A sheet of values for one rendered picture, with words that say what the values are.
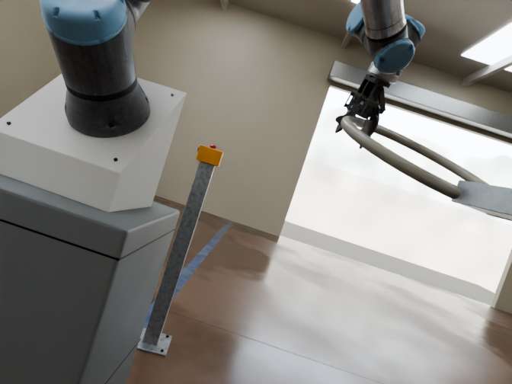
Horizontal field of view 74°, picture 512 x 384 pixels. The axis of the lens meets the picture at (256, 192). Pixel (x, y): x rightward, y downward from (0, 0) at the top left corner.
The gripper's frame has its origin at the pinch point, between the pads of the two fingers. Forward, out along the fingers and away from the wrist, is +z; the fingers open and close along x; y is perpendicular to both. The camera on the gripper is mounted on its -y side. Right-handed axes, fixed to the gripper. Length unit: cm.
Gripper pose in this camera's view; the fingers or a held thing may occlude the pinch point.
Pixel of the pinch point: (350, 139)
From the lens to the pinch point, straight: 117.4
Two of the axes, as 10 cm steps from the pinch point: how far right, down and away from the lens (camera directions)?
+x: 5.7, 5.7, -5.9
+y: -7.2, 0.0, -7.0
